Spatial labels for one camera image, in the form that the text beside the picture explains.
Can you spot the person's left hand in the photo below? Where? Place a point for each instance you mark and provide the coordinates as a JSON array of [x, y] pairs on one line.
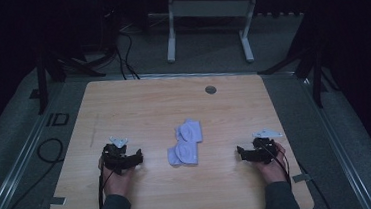
[[117, 183]]

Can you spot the light blue folded cloth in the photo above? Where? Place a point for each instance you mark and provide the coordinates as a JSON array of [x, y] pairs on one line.
[[189, 131], [183, 154]]

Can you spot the black tripod stand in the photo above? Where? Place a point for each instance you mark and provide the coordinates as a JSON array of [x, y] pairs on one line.
[[307, 61], [56, 66]]

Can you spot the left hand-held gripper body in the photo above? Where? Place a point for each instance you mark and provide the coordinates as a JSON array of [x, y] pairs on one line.
[[114, 152]]

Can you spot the metal floor rail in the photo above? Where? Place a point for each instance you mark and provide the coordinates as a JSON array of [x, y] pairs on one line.
[[336, 139], [14, 164]]

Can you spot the white metal table frame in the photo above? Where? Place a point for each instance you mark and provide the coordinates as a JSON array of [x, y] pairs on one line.
[[209, 8]]

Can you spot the person's right hand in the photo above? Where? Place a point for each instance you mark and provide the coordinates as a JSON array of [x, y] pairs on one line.
[[274, 171]]

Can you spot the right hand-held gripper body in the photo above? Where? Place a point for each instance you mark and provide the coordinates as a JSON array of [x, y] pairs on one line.
[[263, 148]]

